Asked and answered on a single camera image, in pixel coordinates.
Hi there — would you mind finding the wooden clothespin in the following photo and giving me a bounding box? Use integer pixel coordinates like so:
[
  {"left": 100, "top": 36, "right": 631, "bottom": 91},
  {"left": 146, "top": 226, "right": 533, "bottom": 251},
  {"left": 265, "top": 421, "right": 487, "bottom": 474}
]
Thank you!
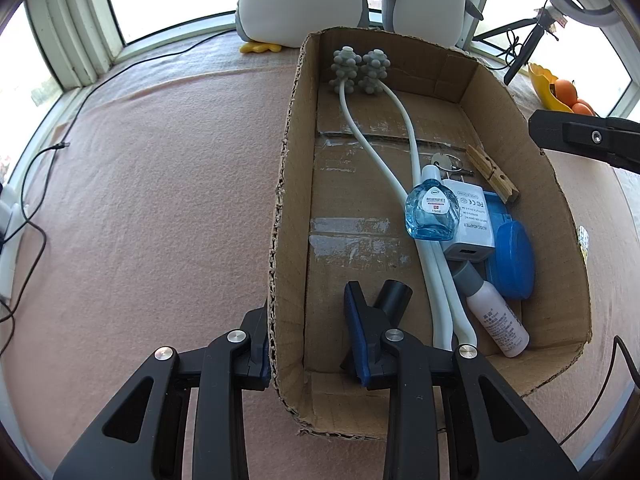
[{"left": 466, "top": 144, "right": 521, "bottom": 203}]

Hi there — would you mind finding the blue round case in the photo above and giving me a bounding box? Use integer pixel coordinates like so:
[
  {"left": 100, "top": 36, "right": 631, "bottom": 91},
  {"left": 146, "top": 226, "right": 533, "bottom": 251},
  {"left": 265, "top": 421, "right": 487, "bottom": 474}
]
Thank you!
[{"left": 487, "top": 221, "right": 536, "bottom": 301}]

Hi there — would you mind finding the large grey penguin plush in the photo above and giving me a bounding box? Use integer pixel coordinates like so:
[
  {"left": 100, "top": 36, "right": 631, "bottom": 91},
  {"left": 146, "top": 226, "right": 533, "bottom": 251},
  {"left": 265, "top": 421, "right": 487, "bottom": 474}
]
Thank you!
[{"left": 221, "top": 0, "right": 394, "bottom": 54}]

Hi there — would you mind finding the white neck massager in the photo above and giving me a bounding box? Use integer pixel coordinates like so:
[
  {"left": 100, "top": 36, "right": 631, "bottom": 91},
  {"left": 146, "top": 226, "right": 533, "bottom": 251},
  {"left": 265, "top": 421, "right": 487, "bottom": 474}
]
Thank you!
[{"left": 330, "top": 46, "right": 478, "bottom": 353}]

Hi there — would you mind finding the cardboard box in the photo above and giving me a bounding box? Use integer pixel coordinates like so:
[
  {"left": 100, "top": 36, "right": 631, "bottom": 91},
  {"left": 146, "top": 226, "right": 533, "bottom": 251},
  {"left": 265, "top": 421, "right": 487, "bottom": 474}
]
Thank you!
[{"left": 267, "top": 27, "right": 592, "bottom": 436}]

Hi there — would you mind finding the black cable with plug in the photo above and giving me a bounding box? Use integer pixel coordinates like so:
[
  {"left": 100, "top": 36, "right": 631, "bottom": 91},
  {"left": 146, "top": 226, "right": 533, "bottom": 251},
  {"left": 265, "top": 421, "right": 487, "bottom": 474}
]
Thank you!
[{"left": 52, "top": 27, "right": 238, "bottom": 150}]

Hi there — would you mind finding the black tube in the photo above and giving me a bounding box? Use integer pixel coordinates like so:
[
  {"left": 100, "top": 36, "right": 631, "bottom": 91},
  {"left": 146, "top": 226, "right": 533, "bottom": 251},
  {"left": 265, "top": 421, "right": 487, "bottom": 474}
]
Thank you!
[{"left": 340, "top": 280, "right": 414, "bottom": 373}]

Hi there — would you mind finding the black tripod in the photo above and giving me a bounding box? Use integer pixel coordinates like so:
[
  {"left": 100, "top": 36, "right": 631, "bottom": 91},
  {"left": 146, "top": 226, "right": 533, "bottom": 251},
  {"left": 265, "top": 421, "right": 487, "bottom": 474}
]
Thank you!
[{"left": 472, "top": 7, "right": 563, "bottom": 86}]

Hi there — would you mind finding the white charger adapter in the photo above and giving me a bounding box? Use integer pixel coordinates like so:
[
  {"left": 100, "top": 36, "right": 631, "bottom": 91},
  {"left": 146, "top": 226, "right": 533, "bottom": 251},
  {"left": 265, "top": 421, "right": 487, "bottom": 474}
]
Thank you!
[{"left": 440, "top": 178, "right": 496, "bottom": 262}]

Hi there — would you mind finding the white bottle with grey cap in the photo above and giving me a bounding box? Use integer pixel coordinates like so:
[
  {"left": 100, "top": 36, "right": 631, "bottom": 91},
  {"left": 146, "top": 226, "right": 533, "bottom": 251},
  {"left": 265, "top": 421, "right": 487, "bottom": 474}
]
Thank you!
[{"left": 452, "top": 261, "right": 530, "bottom": 358}]

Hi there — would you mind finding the blue eye drop bottle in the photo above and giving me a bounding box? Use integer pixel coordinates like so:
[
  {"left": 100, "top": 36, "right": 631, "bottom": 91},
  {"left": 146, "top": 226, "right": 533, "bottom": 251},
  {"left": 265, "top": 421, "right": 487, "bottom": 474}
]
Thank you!
[{"left": 404, "top": 165, "right": 460, "bottom": 242}]

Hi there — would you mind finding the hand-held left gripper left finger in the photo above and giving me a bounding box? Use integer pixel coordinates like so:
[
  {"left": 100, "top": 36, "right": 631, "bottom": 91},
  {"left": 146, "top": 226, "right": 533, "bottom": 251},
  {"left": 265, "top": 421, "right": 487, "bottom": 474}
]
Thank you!
[{"left": 52, "top": 305, "right": 273, "bottom": 480}]

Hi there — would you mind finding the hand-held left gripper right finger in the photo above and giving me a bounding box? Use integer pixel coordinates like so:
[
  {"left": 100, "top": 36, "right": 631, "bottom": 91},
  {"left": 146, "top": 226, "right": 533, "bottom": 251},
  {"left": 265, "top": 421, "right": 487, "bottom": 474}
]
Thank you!
[{"left": 344, "top": 281, "right": 581, "bottom": 480}]

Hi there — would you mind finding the small grey penguin plush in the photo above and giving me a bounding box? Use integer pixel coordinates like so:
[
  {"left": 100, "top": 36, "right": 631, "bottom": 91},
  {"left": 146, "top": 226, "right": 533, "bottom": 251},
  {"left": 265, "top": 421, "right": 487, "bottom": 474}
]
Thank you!
[{"left": 367, "top": 0, "right": 485, "bottom": 48}]

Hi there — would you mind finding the white window frame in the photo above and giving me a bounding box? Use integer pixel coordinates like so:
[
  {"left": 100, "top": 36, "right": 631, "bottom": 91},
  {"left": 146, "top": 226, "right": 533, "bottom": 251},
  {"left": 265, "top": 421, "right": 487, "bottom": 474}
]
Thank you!
[{"left": 0, "top": 0, "right": 640, "bottom": 126}]

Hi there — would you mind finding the black looped cable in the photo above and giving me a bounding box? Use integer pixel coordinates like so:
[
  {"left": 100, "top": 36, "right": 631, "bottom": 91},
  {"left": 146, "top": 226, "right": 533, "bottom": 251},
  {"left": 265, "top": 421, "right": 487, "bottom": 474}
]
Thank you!
[{"left": 0, "top": 145, "right": 48, "bottom": 356}]

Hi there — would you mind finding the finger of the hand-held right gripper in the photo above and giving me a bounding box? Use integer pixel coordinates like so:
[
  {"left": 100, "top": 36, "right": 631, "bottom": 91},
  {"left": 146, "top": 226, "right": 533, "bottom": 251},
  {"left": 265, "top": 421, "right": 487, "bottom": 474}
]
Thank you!
[{"left": 528, "top": 107, "right": 640, "bottom": 173}]

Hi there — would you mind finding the white power strip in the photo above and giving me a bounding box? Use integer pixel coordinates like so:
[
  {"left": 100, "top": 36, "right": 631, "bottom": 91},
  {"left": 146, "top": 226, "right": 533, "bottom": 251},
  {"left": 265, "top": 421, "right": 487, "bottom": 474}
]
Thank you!
[{"left": 0, "top": 185, "right": 28, "bottom": 301}]

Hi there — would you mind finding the yellow bowl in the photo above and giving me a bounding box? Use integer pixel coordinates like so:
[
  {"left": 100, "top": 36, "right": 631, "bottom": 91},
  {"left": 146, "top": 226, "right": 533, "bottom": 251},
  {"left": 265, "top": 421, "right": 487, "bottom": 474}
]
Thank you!
[{"left": 528, "top": 62, "right": 598, "bottom": 113}]

